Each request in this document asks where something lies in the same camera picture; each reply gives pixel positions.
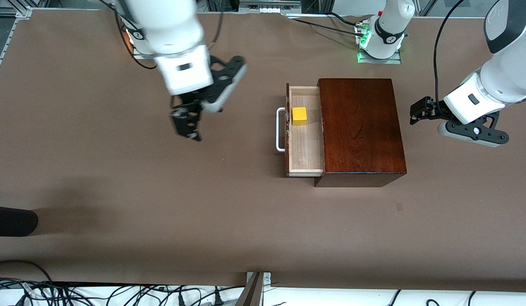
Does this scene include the wooden drawer with brown front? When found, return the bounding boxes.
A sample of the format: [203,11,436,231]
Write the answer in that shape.
[285,84,326,178]

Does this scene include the dark brown wooden board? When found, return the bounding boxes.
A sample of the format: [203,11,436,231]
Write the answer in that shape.
[314,78,407,188]

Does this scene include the metal box with white connectors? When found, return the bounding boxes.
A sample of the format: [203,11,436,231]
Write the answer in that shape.
[239,0,302,14]

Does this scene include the black cylindrical object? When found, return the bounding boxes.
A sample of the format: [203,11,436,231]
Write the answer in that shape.
[0,205,39,238]

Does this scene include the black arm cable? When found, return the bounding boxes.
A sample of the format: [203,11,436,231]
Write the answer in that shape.
[433,0,466,112]
[115,12,158,71]

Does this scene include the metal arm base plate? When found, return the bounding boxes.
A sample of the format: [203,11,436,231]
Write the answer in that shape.
[129,45,161,61]
[357,48,402,65]

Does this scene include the aluminium post bracket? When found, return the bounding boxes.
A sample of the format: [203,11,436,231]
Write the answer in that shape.
[235,271,273,306]

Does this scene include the aluminium frame rail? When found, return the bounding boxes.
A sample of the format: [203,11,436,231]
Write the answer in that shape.
[0,17,19,88]
[0,0,48,18]

